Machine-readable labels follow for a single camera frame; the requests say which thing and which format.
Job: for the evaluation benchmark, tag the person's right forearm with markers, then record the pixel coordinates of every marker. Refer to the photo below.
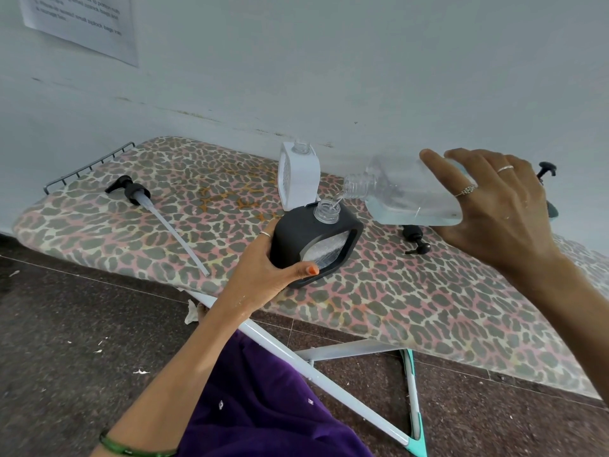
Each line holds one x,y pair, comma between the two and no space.
571,304

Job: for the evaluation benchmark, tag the purple garment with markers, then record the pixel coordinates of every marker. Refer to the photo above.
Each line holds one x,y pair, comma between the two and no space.
266,404

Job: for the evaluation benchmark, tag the small black pump head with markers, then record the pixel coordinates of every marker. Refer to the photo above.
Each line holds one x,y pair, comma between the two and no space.
415,237

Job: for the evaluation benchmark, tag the white tissue scrap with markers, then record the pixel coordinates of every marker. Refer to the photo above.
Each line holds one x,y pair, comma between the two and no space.
192,313

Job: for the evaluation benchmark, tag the person's left hand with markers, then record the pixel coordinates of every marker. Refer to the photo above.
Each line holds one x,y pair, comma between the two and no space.
252,285

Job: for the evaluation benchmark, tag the clear plastic refill bottle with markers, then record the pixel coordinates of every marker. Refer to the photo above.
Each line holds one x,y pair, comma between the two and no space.
404,195

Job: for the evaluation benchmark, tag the white ironing board legs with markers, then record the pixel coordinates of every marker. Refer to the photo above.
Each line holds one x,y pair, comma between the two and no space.
285,356

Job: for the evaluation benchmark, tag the person's left forearm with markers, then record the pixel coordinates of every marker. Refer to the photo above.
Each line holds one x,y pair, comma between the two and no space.
181,375

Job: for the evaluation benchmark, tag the printed paper sheet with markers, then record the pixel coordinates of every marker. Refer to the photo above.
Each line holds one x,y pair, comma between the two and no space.
81,23

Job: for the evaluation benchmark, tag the person's left thumb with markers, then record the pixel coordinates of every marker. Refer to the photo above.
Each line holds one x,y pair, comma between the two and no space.
297,271

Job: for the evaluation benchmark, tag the person's right hand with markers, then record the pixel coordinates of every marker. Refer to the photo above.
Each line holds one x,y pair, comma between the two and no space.
504,218

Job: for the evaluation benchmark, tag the dark bottle with black pump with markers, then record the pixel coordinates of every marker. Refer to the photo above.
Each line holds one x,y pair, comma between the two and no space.
547,169

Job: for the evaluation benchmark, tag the white soap dispenser bottle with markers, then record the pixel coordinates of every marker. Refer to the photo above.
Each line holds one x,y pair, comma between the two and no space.
299,178

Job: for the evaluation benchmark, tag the leopard print ironing board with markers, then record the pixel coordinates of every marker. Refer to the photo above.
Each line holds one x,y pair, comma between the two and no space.
190,199

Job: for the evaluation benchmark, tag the black pump with long tube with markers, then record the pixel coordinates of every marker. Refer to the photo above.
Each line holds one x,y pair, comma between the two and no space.
138,192

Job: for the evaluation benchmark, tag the green bangle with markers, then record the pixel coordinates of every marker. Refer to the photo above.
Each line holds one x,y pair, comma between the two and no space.
128,449

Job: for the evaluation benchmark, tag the black soap dispenser bottle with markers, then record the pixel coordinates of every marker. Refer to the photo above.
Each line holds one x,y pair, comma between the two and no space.
304,233

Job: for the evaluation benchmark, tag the person's right middle finger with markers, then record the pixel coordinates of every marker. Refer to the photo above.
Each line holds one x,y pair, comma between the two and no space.
480,159

